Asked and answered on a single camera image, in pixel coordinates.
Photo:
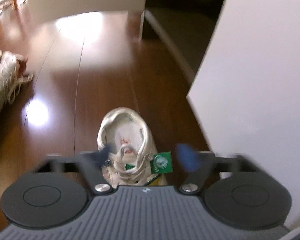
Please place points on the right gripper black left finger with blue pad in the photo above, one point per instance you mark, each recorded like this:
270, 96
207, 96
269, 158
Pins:
88, 165

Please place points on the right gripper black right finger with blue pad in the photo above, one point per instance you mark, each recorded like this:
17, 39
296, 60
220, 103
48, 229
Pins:
199, 167

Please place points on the white green sneaker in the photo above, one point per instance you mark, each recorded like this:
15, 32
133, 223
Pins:
132, 150

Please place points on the white orange mesh sneaker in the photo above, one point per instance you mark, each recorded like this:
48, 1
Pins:
12, 76

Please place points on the white cabinet door right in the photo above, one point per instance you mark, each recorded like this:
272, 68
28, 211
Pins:
246, 93

